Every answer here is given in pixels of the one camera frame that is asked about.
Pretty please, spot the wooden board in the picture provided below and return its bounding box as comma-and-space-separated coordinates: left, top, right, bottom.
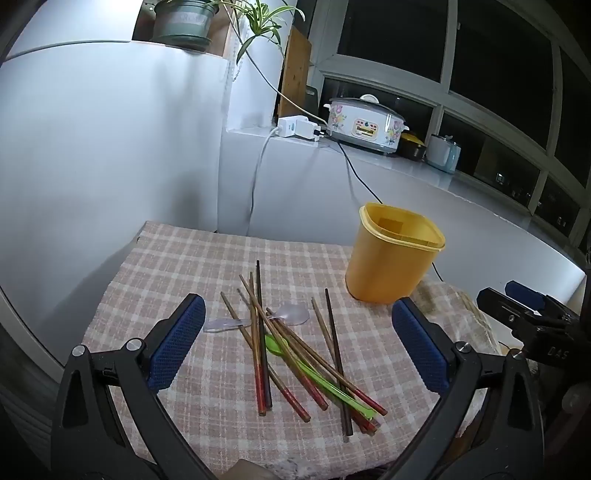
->
276, 25, 313, 119

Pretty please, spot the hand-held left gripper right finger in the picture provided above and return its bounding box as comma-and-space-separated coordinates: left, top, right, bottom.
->
388, 296, 546, 480

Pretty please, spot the white power strip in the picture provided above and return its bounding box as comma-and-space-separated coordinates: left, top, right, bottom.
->
277, 116, 326, 142

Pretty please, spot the floral white slow cooker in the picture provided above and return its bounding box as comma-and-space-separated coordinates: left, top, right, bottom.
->
323, 95, 411, 155

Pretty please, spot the white kitchen appliance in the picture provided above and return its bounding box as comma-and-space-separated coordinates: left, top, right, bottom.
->
426, 134, 451, 169

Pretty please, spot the white charger plug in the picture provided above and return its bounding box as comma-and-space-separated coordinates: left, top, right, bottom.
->
295, 117, 322, 140

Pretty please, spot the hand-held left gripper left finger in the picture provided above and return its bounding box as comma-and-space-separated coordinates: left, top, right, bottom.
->
50, 293, 218, 480

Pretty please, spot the white window frame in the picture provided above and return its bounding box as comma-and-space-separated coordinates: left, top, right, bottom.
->
295, 0, 591, 261

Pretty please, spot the yellow plastic container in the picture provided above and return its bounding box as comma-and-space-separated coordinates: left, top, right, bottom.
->
345, 202, 447, 304

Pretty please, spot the spider plant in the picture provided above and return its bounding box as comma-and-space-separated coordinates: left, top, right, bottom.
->
157, 0, 306, 116

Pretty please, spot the light blue kitchen appliance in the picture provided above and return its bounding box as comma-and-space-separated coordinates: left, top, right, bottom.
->
445, 141, 463, 174

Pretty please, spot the green plastic spoon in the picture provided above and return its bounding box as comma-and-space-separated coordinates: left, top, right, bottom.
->
264, 335, 380, 421

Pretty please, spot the black pot with yellow lid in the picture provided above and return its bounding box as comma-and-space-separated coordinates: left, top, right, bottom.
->
398, 131, 428, 162

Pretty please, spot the dark power cable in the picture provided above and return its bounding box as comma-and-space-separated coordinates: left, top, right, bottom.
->
335, 140, 445, 283

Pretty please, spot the pile of wooden chopsticks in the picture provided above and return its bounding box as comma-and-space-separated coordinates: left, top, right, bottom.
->
220, 260, 389, 437

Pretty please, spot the pink checked tablecloth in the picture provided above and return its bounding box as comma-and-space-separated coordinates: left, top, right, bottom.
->
76, 220, 502, 480

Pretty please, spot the clear plastic spoon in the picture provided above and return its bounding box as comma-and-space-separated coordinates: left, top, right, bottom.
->
203, 302, 311, 334

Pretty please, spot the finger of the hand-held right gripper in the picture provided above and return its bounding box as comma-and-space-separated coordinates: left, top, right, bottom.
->
477, 287, 543, 343
505, 280, 578, 319

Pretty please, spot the grey-green flower pot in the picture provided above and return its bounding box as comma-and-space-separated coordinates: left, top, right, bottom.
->
151, 0, 219, 52

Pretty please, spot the white power cable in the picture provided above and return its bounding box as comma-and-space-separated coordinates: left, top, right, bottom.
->
247, 129, 280, 236

